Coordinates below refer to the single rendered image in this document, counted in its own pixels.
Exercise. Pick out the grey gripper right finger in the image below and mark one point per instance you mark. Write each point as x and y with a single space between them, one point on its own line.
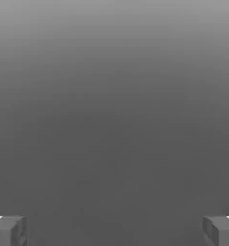
222 232

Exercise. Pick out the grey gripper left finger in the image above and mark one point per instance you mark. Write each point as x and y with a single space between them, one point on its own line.
6 232

